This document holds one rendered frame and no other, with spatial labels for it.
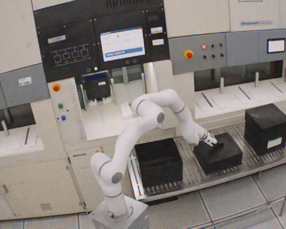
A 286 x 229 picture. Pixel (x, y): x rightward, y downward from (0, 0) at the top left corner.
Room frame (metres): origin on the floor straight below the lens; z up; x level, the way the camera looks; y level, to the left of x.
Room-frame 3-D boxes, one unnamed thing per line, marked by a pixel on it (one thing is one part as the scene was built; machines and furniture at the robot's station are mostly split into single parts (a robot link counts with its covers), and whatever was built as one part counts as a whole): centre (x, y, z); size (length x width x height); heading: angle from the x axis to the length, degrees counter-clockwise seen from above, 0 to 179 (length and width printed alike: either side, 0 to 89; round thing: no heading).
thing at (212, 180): (1.84, -0.50, 0.38); 1.30 x 0.60 x 0.76; 97
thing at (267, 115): (1.85, -0.93, 0.89); 0.29 x 0.29 x 0.25; 10
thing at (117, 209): (1.38, 0.23, 0.85); 0.19 x 0.19 x 0.18
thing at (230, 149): (1.77, -0.50, 0.83); 0.29 x 0.29 x 0.13; 9
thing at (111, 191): (1.41, 0.25, 1.07); 0.19 x 0.12 x 0.24; 33
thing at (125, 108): (2.40, 0.07, 0.89); 0.22 x 0.21 x 0.04; 7
